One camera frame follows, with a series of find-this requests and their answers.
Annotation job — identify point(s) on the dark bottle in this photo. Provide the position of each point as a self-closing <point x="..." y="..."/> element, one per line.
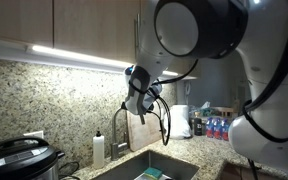
<point x="197" y="126"/>

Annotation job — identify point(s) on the wooden upper cabinet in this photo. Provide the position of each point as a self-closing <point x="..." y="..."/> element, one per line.
<point x="94" y="26"/>

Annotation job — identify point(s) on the white wall outlet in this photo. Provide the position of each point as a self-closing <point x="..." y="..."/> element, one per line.
<point x="34" y="134"/>

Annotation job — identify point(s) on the wooden cutting board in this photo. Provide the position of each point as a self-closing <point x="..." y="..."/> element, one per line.
<point x="144" y="136"/>

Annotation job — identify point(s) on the wooden crate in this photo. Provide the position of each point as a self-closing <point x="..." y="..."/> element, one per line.
<point x="224" y="111"/>

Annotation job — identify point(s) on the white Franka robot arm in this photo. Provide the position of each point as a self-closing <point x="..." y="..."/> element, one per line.
<point x="267" y="133"/>

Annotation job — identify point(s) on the steel kitchen sink basin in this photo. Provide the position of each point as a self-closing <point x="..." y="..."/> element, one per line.
<point x="124" y="168"/>

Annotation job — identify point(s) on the teal kitchen sponge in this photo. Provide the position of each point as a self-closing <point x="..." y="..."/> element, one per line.
<point x="152" y="172"/>

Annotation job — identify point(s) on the teal tissue box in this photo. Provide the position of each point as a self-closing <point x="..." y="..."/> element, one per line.
<point x="200" y="108"/>

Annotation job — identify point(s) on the steel black pressure cooker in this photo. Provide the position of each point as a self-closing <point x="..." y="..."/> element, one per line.
<point x="17" y="160"/>

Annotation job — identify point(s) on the under-cabinet light strip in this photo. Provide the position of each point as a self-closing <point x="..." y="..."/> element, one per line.
<point x="77" y="56"/>

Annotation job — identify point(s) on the white paper towel roll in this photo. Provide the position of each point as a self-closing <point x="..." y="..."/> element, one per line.
<point x="179" y="123"/>

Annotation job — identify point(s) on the white soap bottle black cap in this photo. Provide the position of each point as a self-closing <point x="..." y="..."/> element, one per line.
<point x="98" y="153"/>

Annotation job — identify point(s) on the steel gooseneck kitchen faucet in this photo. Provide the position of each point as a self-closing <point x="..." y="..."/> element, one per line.
<point x="114" y="140"/>

